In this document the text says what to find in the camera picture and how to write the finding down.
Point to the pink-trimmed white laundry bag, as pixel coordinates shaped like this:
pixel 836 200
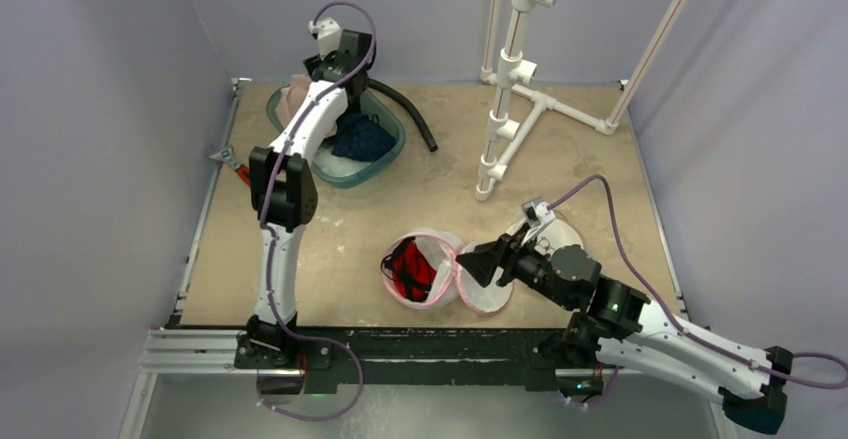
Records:
pixel 452 282

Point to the red-handled adjustable wrench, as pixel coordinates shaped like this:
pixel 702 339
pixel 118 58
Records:
pixel 227 156

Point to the white cloth in basin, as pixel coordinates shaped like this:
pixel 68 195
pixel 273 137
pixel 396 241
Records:
pixel 336 166

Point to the teal plastic basin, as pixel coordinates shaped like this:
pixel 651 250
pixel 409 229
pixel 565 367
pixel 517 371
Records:
pixel 315 121

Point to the red and black bra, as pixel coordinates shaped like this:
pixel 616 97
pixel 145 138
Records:
pixel 409 271

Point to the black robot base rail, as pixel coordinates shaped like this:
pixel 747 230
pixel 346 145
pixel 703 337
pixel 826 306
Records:
pixel 323 358

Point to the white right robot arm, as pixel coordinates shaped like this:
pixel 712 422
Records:
pixel 617 325

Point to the white PVC pipe rack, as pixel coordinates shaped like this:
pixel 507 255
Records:
pixel 516 106

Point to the pale pink bra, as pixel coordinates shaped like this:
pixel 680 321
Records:
pixel 292 97

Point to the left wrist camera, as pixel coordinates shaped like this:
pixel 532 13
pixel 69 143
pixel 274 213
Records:
pixel 327 32

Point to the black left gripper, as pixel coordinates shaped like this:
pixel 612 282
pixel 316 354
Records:
pixel 315 63

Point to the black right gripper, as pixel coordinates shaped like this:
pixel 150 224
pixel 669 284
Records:
pixel 507 261

